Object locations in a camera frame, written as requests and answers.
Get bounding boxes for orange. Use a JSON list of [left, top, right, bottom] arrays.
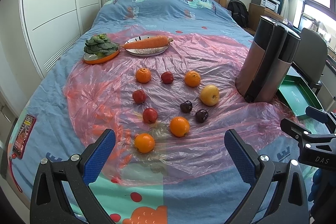
[[134, 133, 155, 153], [169, 117, 190, 138]]

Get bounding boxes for yellow apple pear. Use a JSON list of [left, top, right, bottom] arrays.
[[199, 84, 220, 106]]

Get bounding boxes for red apple front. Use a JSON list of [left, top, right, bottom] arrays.
[[142, 108, 158, 124]]

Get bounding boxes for red apple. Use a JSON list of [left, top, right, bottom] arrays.
[[161, 72, 174, 84], [142, 108, 158, 124], [132, 89, 146, 105]]

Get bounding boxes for dark plum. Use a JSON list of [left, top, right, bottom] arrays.
[[180, 101, 193, 113], [195, 109, 209, 123]]

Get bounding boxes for mandarin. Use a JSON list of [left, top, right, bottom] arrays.
[[135, 68, 151, 84], [184, 71, 201, 88]]

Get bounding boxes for red apple back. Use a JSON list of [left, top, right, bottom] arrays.
[[161, 72, 174, 84]]

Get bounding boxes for right gloved hand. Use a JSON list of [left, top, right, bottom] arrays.
[[308, 169, 322, 202]]

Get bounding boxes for green metal tray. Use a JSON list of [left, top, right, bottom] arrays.
[[277, 75, 323, 120]]

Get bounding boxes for grey office chair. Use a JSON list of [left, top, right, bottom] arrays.
[[293, 28, 328, 95]]

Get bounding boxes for electric kettle steel black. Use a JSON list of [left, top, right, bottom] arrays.
[[235, 16, 301, 103]]

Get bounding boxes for red snack packet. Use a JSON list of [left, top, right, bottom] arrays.
[[13, 114, 37, 159]]

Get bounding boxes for orange shallow dish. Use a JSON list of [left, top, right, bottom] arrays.
[[83, 47, 121, 65]]

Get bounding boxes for wooden drawer cabinet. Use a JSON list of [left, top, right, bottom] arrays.
[[248, 3, 285, 32]]

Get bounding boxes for white printer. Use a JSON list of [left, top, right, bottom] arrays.
[[251, 0, 280, 13]]

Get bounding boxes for pink plastic sheet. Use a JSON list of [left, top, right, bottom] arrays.
[[64, 32, 295, 186]]

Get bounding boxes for black backpack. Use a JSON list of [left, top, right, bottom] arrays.
[[227, 0, 249, 28]]

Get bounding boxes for green bok choy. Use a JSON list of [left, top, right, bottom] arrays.
[[84, 34, 120, 58]]

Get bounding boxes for large plush carrot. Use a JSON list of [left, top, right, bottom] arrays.
[[122, 36, 173, 50]]

